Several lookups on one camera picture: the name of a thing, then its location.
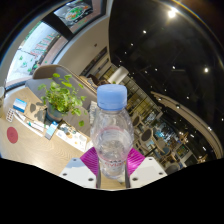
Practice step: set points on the clear blue-capped water bottle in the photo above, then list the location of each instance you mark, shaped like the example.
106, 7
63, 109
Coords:
111, 140

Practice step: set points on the small blue white carton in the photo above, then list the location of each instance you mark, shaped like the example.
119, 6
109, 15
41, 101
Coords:
51, 130

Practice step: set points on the printed paper leaflet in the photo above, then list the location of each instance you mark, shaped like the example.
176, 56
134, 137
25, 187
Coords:
73, 138

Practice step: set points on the white green tube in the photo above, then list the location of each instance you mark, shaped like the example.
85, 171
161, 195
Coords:
35, 125

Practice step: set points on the flat blue white box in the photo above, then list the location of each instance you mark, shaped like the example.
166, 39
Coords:
19, 105

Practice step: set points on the group of dining chairs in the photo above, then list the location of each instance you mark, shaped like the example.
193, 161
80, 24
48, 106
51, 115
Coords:
156, 140

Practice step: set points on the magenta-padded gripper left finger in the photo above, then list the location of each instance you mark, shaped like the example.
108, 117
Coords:
78, 171

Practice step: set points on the flat round red coaster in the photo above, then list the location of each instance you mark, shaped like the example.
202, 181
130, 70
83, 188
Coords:
12, 135

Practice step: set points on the green potted plant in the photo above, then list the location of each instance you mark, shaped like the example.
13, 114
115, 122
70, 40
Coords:
63, 98

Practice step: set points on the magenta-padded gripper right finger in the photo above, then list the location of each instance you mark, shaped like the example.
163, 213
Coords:
148, 171

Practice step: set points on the pill blister pack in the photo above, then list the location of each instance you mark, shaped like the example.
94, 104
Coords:
10, 115

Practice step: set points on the group of ceiling lights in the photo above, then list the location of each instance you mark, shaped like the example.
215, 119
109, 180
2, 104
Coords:
171, 13

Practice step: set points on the window with festive decals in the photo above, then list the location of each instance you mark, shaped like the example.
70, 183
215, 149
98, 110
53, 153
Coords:
36, 50

